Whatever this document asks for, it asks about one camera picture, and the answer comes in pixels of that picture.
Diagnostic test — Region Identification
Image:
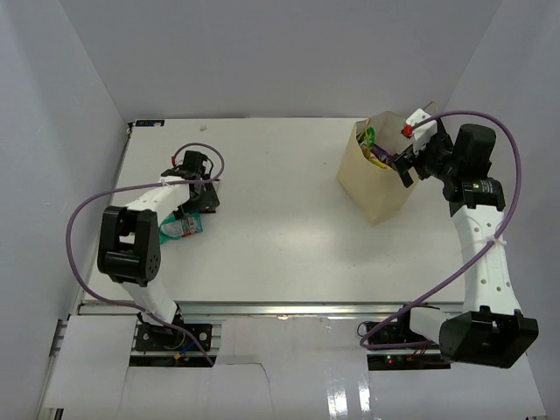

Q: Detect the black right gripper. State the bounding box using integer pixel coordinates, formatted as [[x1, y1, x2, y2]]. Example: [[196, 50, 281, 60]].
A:
[[391, 127, 461, 187]]

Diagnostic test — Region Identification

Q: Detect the purple Fox's cherry candy bag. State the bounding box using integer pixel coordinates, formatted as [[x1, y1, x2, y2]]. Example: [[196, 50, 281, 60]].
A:
[[370, 145, 393, 165]]

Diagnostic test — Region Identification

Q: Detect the yellow M&M's packet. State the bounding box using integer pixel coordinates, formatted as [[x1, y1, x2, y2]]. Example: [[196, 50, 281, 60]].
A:
[[369, 159, 391, 170]]

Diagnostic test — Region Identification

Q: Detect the green yellow Fox's candy bag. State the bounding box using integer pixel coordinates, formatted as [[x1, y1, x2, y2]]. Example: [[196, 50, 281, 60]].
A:
[[356, 126, 376, 158]]

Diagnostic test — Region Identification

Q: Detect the teal snack packet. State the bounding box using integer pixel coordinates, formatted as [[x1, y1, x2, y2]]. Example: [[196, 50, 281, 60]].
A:
[[158, 213, 203, 244]]

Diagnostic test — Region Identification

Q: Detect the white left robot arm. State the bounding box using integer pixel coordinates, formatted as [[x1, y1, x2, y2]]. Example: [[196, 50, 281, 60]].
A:
[[97, 150, 220, 349]]

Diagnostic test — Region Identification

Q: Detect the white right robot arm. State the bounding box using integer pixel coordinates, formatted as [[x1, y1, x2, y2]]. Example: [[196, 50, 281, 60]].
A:
[[392, 121, 539, 368]]

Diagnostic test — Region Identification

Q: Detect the brown paper bag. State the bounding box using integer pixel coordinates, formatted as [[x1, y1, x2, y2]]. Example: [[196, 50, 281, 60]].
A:
[[337, 101, 437, 225]]

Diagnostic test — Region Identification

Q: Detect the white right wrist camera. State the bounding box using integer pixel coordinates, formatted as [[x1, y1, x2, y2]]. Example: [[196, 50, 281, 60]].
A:
[[402, 108, 438, 155]]

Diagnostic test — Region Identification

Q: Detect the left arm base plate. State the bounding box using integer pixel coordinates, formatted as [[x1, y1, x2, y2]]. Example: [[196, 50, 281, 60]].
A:
[[132, 323, 213, 365]]

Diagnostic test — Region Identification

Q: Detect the aluminium front rail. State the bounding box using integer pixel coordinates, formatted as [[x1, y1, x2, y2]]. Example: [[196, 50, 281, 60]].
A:
[[77, 300, 412, 317]]

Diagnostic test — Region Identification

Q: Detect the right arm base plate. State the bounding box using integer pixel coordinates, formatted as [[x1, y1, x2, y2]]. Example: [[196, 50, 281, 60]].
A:
[[367, 322, 451, 372]]

